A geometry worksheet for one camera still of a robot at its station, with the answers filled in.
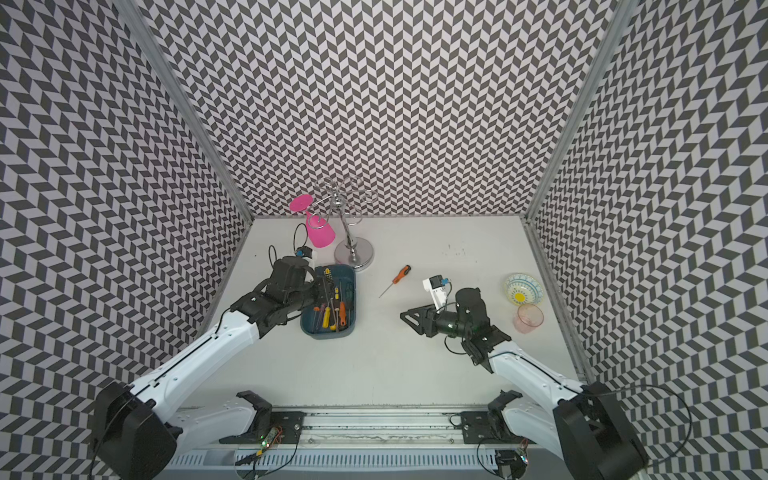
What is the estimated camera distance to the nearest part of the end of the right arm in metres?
0.64

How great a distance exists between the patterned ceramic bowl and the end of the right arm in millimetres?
331

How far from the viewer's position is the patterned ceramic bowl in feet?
3.13
